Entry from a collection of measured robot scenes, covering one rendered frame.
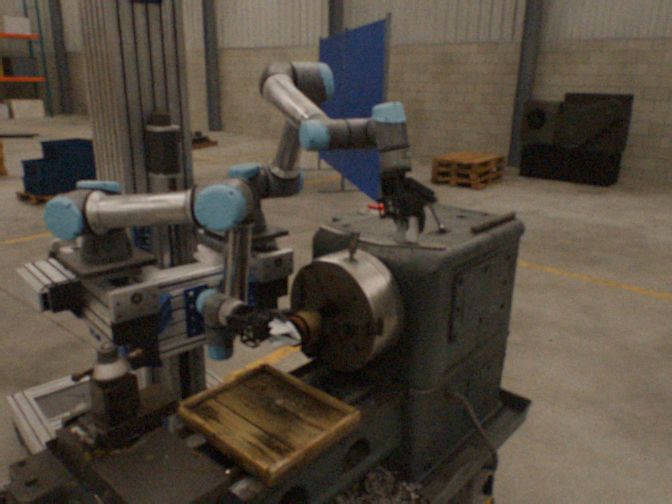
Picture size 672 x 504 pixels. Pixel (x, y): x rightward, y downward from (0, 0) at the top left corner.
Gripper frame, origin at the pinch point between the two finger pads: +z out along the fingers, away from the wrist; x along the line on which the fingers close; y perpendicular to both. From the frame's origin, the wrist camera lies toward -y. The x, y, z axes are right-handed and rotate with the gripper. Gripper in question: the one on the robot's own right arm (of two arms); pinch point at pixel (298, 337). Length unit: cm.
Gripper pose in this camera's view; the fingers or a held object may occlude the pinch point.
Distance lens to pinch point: 135.6
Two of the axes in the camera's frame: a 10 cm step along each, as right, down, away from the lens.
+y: -6.7, 2.2, -7.1
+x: 0.1, -9.5, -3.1
